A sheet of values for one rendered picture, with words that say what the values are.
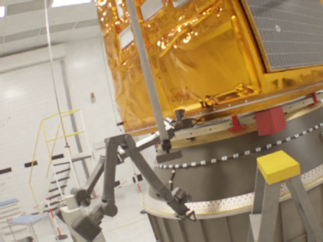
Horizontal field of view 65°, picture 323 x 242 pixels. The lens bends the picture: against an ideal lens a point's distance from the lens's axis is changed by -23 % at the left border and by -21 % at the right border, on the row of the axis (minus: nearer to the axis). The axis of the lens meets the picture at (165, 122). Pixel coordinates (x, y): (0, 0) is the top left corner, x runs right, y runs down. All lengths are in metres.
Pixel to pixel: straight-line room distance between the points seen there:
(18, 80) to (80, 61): 2.42
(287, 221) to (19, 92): 8.74
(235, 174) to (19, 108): 8.17
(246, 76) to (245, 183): 0.69
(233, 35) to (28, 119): 8.28
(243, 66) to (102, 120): 8.67
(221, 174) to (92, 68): 8.69
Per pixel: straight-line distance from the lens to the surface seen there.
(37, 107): 9.59
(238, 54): 1.74
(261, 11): 1.91
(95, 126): 10.05
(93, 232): 1.54
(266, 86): 1.74
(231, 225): 2.04
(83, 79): 10.21
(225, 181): 2.04
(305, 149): 2.14
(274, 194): 1.24
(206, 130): 2.14
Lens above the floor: 1.82
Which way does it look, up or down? level
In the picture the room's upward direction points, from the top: 15 degrees counter-clockwise
